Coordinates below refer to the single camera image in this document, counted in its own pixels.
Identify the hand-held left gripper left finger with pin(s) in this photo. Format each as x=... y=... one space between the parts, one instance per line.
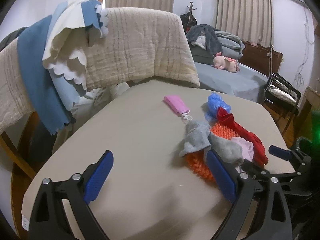
x=98 y=177

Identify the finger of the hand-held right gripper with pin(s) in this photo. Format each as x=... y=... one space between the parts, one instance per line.
x=255 y=167
x=280 y=152

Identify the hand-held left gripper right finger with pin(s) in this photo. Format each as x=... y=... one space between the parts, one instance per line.
x=222 y=177

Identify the red cloth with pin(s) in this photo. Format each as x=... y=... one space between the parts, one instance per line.
x=255 y=142

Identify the blue plastic bag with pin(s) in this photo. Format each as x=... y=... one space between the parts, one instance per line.
x=216 y=103

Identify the pink face mask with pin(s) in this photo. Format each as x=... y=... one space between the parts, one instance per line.
x=175 y=103

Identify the silver seat cushion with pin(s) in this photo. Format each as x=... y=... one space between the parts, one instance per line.
x=281 y=93

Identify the bed with grey sheet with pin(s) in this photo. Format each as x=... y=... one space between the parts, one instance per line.
x=230 y=85

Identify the wooden chair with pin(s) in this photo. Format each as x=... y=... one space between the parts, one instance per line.
x=15 y=155

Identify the wooden headboard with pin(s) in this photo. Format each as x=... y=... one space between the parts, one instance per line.
x=257 y=55

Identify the pink plush toy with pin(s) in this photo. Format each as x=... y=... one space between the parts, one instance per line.
x=225 y=62

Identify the folded grey quilt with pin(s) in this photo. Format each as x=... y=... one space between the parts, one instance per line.
x=232 y=46

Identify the blue and white scalloped cloth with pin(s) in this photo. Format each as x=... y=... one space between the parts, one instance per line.
x=32 y=80

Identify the dark grey fleece blanket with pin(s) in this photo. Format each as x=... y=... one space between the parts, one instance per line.
x=210 y=36

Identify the beige quilted blanket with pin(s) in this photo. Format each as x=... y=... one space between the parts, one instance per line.
x=145 y=45

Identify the narrow beige curtain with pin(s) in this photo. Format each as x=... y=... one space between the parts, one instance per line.
x=243 y=15

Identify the dark jacket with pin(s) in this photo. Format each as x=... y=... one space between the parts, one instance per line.
x=186 y=21

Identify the dark cloth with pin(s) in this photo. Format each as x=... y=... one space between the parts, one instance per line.
x=11 y=36

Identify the wooden coat rack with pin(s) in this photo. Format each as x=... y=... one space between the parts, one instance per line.
x=191 y=8

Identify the black metal frame chair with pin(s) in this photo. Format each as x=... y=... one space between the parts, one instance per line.
x=287 y=103

